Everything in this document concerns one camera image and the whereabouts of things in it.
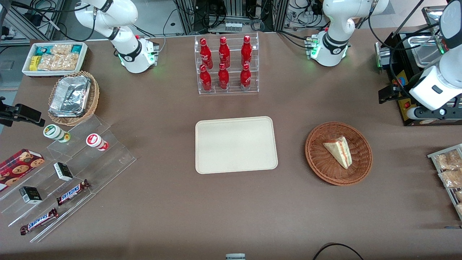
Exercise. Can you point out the triangle sandwich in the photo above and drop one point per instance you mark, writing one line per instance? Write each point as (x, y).
(341, 151)

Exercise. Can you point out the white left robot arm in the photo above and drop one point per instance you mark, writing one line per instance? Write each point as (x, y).
(335, 21)

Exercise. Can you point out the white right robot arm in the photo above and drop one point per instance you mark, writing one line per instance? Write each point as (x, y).
(108, 18)

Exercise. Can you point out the brown round wicker basket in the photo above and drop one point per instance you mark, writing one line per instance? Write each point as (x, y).
(325, 162)

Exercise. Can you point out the beige plastic tray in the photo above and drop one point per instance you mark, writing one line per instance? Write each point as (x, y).
(234, 144)

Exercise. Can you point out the light tan wicker basket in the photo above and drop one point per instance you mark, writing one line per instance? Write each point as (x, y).
(94, 97)

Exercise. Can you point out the black food warmer case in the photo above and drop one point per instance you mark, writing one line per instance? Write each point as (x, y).
(397, 61)

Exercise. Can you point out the steel warmer pan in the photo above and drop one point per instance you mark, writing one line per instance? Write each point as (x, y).
(424, 52)

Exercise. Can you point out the clear bag of snacks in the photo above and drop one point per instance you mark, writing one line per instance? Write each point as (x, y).
(459, 208)
(451, 178)
(449, 160)
(458, 195)

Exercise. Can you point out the red cola bottle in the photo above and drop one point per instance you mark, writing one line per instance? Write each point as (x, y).
(223, 78)
(206, 54)
(224, 53)
(205, 80)
(246, 51)
(245, 78)

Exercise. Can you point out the clear acrylic bottle rack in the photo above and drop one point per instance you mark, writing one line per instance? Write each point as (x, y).
(232, 72)

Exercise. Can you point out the small grey device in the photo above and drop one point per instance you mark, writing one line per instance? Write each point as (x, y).
(235, 256)

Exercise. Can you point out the clear acrylic stepped display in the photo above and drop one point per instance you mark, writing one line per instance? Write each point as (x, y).
(101, 166)

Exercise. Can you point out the red lid yogurt cup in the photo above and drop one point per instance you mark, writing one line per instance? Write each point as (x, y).
(95, 141)

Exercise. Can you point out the teal snack packet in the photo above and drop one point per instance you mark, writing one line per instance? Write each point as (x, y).
(43, 50)
(76, 48)

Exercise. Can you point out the silver foil container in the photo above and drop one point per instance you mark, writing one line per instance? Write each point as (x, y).
(70, 95)

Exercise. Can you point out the Snickers chocolate bar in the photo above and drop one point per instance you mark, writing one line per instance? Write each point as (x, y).
(72, 192)
(39, 221)

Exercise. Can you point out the small clear cracker bag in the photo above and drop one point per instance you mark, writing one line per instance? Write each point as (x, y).
(61, 49)

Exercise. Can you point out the large clear cracker bag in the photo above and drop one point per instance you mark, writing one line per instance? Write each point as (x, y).
(59, 62)

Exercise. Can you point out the small black carton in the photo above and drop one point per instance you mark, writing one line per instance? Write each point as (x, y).
(30, 195)
(63, 171)

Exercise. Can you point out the green lid yogurt cup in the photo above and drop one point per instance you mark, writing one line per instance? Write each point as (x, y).
(54, 132)

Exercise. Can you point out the yellow snack packet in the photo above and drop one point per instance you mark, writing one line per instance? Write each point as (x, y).
(34, 63)

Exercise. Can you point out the white rectangular snack bin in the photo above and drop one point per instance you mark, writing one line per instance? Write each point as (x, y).
(26, 68)

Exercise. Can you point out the red cookie box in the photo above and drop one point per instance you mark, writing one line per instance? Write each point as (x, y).
(18, 168)

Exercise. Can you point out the aluminium frame rack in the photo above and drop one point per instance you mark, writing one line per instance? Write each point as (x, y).
(231, 11)

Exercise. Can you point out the black clamp mount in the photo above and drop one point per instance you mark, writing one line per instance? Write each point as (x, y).
(21, 113)

